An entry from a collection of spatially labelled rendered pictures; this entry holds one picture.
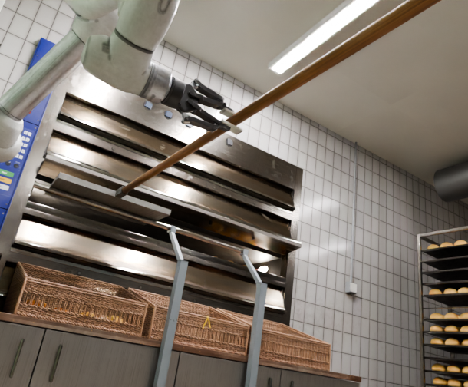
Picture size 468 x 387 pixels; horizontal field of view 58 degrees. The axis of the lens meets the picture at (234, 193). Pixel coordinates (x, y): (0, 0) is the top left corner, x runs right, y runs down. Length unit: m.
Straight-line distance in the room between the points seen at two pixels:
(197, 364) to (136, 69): 1.48
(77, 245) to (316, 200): 1.92
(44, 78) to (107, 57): 0.64
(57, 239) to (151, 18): 1.72
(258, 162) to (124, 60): 2.32
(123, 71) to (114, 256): 1.67
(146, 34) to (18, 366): 1.35
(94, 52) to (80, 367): 1.31
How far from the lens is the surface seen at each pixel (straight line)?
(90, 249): 2.55
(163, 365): 2.02
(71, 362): 1.95
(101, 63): 1.06
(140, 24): 1.02
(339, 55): 0.91
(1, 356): 1.91
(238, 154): 3.17
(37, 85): 1.68
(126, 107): 2.89
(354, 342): 3.64
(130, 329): 2.07
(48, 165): 2.52
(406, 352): 4.13
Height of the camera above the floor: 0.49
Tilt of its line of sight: 23 degrees up
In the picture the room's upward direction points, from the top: 9 degrees clockwise
